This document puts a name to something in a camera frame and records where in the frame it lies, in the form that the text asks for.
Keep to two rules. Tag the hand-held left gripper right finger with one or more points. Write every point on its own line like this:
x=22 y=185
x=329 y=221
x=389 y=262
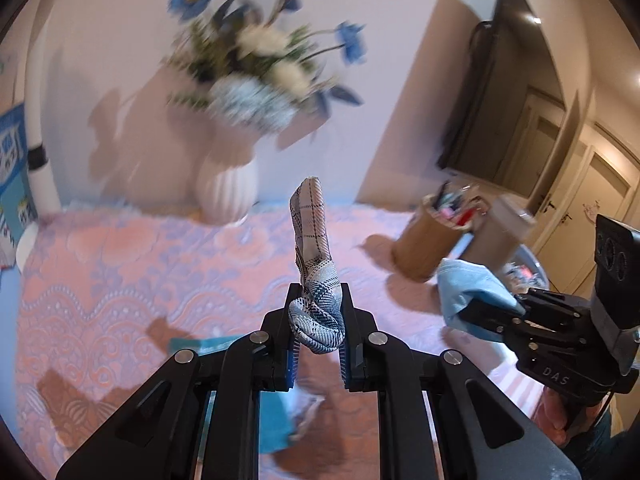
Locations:
x=346 y=367

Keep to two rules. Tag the beige door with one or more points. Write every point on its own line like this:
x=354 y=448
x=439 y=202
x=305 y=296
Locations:
x=595 y=185

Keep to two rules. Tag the light blue cloth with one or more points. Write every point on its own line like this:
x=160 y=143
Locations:
x=465 y=282

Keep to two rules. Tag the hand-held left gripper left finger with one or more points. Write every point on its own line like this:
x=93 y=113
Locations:
x=291 y=370

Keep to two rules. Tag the white ribbed vase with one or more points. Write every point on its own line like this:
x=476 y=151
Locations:
x=225 y=185

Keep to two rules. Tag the pink lace tablecloth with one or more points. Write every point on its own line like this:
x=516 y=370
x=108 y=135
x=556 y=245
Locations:
x=150 y=280

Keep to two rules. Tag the white cloth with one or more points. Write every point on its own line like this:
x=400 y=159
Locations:
x=306 y=405

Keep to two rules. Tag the black television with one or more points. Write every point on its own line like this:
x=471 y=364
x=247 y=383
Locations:
x=505 y=85

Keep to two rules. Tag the blue and white flower bouquet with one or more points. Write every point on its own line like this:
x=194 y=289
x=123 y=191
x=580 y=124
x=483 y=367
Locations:
x=260 y=45

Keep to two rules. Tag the brown box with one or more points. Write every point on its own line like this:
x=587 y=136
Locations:
x=500 y=235

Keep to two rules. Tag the blue and beige plaid sock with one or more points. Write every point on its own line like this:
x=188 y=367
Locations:
x=312 y=240

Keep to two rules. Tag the bundle of pens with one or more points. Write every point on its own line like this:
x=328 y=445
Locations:
x=457 y=207

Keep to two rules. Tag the person's right hand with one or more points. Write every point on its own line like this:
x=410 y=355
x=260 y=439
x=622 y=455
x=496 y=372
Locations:
x=552 y=415

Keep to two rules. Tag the grey blue basin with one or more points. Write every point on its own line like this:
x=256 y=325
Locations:
x=530 y=265

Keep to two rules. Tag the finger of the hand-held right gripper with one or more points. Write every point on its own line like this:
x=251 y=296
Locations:
x=500 y=312
x=492 y=331

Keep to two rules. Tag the teal cloth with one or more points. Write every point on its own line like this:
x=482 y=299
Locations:
x=275 y=425

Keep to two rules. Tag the wooden pen holder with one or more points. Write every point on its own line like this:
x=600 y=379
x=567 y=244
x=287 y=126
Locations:
x=420 y=250

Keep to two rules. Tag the person's dark blue clothing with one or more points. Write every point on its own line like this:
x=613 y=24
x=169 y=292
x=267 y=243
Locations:
x=610 y=440

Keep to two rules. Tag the white desk lamp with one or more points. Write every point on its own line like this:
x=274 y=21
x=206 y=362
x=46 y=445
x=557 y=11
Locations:
x=42 y=125

